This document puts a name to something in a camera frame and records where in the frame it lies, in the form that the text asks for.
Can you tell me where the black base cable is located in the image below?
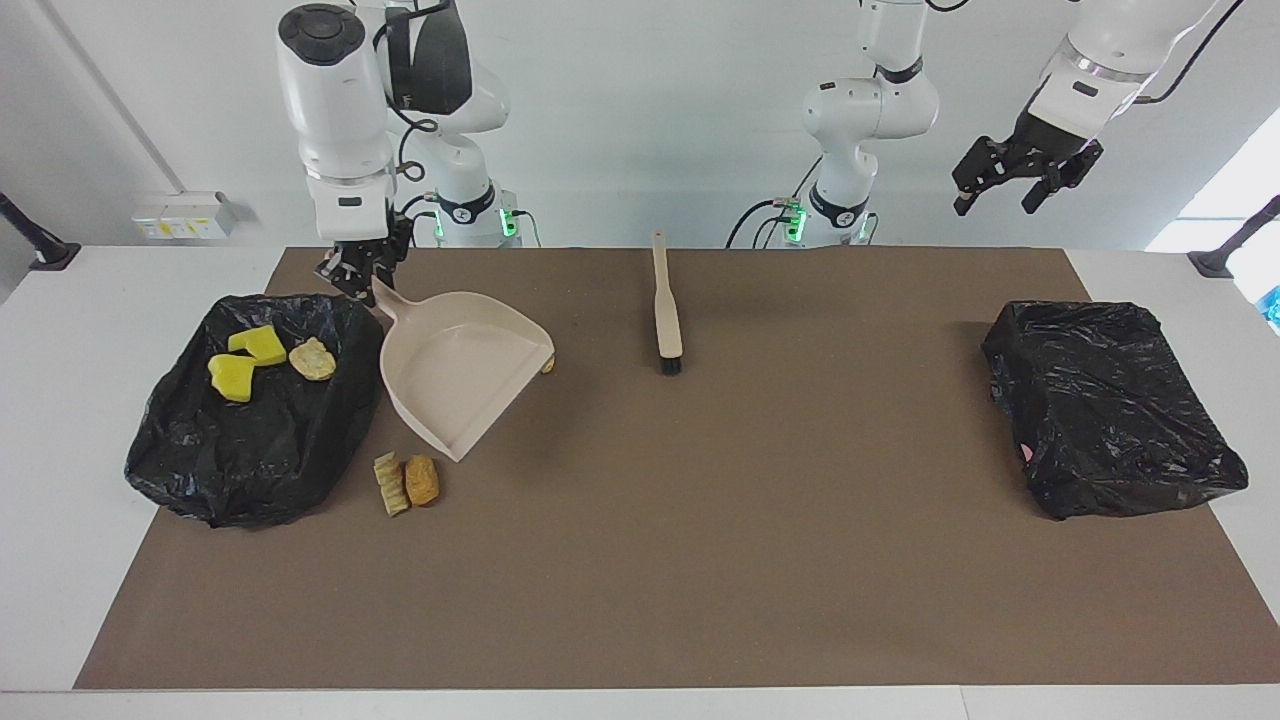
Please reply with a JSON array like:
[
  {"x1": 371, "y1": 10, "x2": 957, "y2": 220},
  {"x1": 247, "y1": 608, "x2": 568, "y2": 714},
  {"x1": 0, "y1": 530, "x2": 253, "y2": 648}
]
[
  {"x1": 398, "y1": 190, "x2": 441, "y2": 248},
  {"x1": 726, "y1": 155, "x2": 831, "y2": 249}
]

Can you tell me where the golden brown bread roll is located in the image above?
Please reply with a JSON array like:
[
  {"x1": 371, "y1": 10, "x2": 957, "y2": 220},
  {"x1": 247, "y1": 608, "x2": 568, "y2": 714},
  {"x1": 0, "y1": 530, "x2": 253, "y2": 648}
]
[{"x1": 402, "y1": 454, "x2": 441, "y2": 507}]

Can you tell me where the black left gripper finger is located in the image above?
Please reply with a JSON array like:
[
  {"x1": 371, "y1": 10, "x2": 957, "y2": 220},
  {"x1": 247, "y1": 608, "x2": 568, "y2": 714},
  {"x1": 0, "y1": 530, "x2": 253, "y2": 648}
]
[
  {"x1": 1022, "y1": 165, "x2": 1089, "y2": 215},
  {"x1": 952, "y1": 140, "x2": 1009, "y2": 217}
]

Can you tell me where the rounded black bag-lined trash bin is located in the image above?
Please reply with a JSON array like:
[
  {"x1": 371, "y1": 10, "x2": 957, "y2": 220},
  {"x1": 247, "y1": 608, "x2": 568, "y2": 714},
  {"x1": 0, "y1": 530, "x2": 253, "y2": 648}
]
[{"x1": 124, "y1": 293, "x2": 387, "y2": 529}]

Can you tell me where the boxy black bag-lined trash bin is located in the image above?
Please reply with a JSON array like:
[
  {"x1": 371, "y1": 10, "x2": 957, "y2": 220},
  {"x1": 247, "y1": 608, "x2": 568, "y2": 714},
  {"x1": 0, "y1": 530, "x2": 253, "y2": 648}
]
[{"x1": 981, "y1": 300, "x2": 1250, "y2": 521}]

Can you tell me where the yellow sponge with green side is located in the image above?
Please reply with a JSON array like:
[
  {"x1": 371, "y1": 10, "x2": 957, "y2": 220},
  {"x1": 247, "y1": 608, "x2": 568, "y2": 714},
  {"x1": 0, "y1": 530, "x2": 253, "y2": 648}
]
[{"x1": 207, "y1": 354, "x2": 257, "y2": 404}]

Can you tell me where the yellow sponge piece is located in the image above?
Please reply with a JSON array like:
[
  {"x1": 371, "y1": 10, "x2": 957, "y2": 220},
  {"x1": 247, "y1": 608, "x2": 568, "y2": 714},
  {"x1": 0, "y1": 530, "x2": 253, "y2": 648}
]
[{"x1": 228, "y1": 325, "x2": 288, "y2": 368}]

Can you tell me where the white wall outlet box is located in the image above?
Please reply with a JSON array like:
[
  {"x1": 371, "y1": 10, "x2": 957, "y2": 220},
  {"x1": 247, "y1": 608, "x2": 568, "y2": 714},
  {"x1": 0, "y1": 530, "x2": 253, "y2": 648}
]
[{"x1": 132, "y1": 192, "x2": 239, "y2": 241}]

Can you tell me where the black clamp stand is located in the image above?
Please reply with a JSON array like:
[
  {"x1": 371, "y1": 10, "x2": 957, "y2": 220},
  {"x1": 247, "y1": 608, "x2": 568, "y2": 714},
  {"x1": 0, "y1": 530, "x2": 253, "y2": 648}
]
[
  {"x1": 0, "y1": 192, "x2": 83, "y2": 272},
  {"x1": 1188, "y1": 195, "x2": 1280, "y2": 279}
]

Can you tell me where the beige plastic dustpan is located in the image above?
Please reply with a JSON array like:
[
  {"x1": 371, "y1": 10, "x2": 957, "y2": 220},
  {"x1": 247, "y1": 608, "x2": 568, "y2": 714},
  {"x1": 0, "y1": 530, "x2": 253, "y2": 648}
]
[{"x1": 370, "y1": 278, "x2": 556, "y2": 463}]

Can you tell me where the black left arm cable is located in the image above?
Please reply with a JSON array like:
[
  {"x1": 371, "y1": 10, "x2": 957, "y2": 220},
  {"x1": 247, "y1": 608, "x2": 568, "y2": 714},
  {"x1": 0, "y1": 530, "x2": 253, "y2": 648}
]
[{"x1": 925, "y1": 0, "x2": 1251, "y2": 104}]

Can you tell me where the brown table mat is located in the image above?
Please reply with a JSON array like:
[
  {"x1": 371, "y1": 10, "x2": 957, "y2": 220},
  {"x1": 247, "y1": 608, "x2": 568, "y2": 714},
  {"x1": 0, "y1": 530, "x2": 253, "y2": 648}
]
[{"x1": 73, "y1": 247, "x2": 1280, "y2": 691}]

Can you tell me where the beige brush with black bristles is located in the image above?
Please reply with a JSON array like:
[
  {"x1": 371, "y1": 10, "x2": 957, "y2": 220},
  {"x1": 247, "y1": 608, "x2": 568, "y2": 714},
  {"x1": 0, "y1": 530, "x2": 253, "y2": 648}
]
[{"x1": 651, "y1": 230, "x2": 684, "y2": 377}]

